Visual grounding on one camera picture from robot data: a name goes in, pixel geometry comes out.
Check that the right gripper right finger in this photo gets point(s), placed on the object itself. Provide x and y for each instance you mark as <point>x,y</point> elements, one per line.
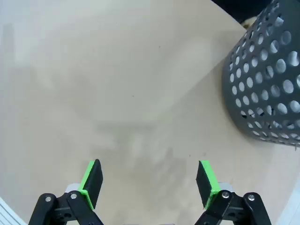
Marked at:
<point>205,182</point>

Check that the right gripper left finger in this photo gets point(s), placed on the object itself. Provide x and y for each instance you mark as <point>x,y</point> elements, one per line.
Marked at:
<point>93,180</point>

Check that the dark grey perforated basket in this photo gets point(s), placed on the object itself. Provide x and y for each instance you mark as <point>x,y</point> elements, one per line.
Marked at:
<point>264,77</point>

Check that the ribbed aluminium base plate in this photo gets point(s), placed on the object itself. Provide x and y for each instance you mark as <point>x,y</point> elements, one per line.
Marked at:
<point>8,213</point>

